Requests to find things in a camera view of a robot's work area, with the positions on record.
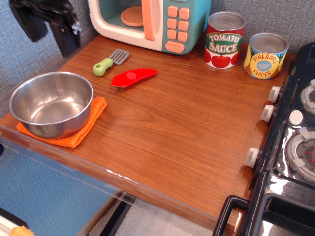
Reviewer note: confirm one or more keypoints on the white stove knob rear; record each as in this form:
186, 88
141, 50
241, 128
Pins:
274, 93

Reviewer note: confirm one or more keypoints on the green handled grey toy spatula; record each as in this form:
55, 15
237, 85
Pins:
117, 57

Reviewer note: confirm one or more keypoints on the grey front stove burner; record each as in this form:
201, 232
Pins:
300, 152

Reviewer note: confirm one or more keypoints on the grey stove burner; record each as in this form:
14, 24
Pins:
300, 152
307, 102

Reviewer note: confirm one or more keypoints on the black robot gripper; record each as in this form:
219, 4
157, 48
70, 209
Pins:
32, 15

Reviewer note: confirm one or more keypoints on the pineapple slices can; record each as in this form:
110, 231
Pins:
265, 55

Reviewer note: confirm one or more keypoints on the white stove knob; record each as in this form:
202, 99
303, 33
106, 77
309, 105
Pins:
267, 113
252, 157
274, 93

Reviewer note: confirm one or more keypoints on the white stove knob front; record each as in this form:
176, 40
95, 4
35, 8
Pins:
252, 157

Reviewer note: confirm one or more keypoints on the white stove knob middle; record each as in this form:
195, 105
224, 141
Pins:
267, 113

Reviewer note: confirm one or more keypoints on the black oven door handle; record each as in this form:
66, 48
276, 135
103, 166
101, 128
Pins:
230, 203

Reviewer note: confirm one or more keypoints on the white round stove button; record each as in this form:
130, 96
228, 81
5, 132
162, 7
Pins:
295, 117

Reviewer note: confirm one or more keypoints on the grey rear stove burner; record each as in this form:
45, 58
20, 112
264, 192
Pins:
307, 102

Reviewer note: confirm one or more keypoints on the teal and white toy microwave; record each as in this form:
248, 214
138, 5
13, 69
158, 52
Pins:
171, 26

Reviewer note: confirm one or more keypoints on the stainless steel pot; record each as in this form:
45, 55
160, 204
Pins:
53, 105

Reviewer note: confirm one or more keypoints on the orange microwave turntable plate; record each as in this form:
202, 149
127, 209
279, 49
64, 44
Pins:
132, 16

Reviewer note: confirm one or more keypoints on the black toy stove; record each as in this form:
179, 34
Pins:
282, 202

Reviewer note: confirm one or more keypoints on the tomato sauce can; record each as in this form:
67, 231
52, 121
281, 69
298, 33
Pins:
223, 40

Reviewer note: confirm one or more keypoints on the orange folded towel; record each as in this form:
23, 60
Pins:
98, 105

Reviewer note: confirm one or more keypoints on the orange object at bottom left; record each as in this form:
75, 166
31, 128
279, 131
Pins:
21, 231

